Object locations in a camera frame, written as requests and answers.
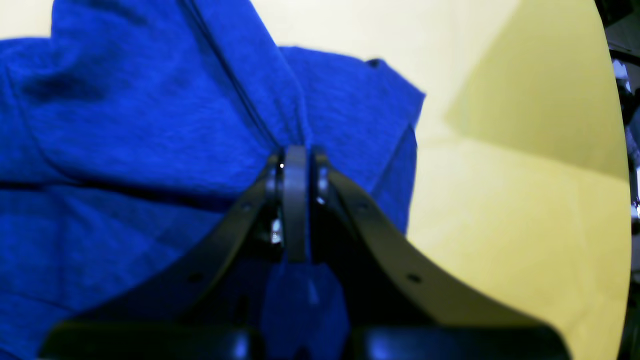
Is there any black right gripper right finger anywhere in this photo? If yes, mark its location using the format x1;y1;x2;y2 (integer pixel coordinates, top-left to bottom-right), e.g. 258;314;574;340
310;147;570;360

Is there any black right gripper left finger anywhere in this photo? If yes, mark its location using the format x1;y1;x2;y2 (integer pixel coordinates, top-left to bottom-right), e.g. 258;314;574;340
39;146;308;360

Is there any blue long-sleeve shirt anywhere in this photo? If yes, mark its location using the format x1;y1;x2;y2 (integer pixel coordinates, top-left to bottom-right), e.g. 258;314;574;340
1;0;426;360

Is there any yellow table cloth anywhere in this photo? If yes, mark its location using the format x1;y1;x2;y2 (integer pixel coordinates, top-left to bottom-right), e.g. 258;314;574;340
35;0;631;360

